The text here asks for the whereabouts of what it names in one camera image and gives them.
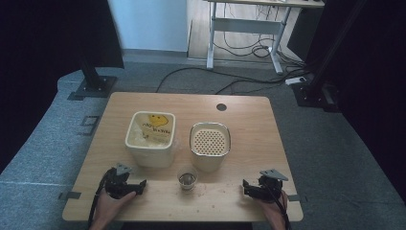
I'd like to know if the white metal frame desk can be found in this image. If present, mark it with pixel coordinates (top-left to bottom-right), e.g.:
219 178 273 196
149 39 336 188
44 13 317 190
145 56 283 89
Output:
204 0 326 77

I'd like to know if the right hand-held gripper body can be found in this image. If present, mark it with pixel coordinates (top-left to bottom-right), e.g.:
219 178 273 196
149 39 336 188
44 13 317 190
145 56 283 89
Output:
252 169 289 203

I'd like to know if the cream pot with perforated strainer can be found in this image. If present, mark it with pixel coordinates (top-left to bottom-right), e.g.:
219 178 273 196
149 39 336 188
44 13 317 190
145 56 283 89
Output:
189 121 232 173

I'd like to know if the black floor cable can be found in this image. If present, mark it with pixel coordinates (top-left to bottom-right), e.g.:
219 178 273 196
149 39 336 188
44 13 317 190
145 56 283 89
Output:
155 66 307 96

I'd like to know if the yellow printed plastic bag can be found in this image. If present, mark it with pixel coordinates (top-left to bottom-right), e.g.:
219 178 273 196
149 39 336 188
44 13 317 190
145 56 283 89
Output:
133 112 175 145

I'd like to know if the black curtain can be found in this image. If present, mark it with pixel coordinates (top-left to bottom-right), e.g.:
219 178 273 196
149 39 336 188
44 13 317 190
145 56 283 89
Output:
286 0 406 205
0 0 125 175

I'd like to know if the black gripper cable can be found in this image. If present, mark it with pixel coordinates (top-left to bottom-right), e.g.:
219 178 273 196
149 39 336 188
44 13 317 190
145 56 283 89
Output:
87 172 111 228
266 182 292 230

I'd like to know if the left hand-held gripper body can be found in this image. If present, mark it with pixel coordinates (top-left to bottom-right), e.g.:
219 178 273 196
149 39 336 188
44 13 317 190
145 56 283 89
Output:
103 163 139 200

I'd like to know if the white power strip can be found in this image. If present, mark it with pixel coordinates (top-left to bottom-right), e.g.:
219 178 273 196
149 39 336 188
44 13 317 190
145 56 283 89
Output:
284 76 307 86

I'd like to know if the black metal stand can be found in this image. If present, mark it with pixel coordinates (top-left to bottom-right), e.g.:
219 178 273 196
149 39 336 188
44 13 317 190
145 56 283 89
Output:
291 0 368 113
67 58 119 102

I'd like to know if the cream square rice container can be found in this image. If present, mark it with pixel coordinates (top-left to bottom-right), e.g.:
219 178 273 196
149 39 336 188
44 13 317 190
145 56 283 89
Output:
124 110 177 169

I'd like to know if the tangle of black cables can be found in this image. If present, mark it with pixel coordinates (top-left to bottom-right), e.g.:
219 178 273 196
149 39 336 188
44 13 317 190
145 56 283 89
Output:
213 3 305 68

